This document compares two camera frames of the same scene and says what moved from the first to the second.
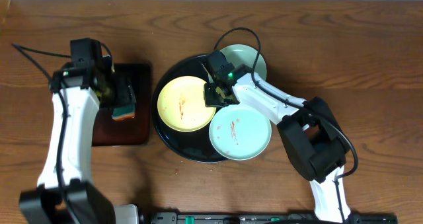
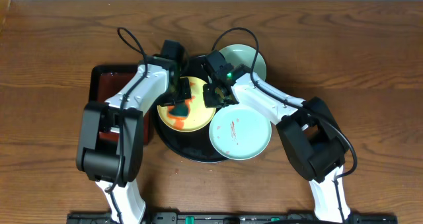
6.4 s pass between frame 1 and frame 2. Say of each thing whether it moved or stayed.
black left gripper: moved
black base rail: stayed
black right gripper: stayed
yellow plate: stayed
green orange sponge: moved
